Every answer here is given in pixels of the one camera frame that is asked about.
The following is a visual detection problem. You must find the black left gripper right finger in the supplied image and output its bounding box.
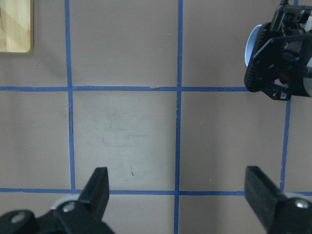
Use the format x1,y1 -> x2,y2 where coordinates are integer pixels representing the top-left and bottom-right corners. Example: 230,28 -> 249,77
244,166 -> 287,232

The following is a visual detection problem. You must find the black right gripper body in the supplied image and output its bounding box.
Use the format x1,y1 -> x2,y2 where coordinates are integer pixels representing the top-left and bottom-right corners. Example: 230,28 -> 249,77
244,4 -> 312,101

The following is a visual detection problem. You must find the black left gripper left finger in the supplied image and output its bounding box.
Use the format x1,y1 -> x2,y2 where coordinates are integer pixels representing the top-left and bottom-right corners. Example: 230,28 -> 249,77
78,167 -> 109,221

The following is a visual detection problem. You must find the light blue paper cup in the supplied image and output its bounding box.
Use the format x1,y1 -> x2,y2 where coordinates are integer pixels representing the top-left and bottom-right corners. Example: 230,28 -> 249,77
244,24 -> 262,66

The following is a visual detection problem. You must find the wooden cup rack stand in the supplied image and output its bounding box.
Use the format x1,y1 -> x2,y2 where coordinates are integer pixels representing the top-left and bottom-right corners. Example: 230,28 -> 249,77
0,0 -> 34,54

